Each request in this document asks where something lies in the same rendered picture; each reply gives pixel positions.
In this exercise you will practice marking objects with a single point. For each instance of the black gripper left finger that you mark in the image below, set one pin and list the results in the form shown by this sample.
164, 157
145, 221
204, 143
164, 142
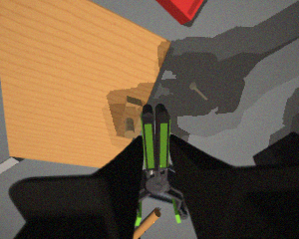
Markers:
112, 192

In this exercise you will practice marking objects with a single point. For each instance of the tan wooden dowel pin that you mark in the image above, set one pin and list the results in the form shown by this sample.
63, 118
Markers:
129, 128

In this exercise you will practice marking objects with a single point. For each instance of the mallet with wooden handle and black head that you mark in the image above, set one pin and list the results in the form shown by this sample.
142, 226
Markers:
150, 220

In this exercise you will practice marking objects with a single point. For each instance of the black and green spring clamp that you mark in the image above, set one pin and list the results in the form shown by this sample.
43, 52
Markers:
157, 178

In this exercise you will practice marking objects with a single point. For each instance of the light wooden board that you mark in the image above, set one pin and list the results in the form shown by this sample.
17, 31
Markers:
66, 68

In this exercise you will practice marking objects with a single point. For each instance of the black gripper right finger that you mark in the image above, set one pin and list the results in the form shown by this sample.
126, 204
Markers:
212, 189

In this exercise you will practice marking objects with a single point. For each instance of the red shallow tray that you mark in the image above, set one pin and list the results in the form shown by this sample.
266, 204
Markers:
181, 14

